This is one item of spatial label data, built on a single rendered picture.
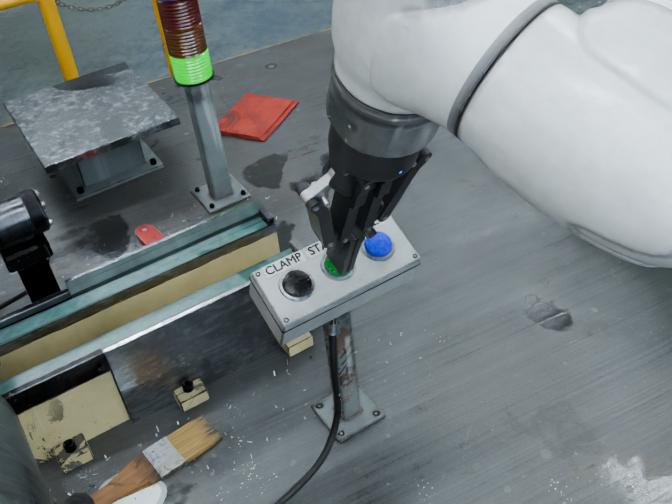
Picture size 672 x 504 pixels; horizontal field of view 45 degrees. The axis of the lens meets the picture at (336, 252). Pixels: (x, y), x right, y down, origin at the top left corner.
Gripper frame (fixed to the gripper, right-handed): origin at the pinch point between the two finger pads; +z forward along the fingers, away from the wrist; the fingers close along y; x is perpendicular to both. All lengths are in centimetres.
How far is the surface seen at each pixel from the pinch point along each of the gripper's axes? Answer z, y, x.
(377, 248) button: 3.5, -4.4, 0.5
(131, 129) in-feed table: 44, 2, -54
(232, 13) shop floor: 221, -114, -227
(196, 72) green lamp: 27, -7, -47
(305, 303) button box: 4.3, 5.2, 2.2
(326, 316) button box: 7.2, 3.1, 3.5
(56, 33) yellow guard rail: 161, -21, -190
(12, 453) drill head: -0.1, 35.0, 4.1
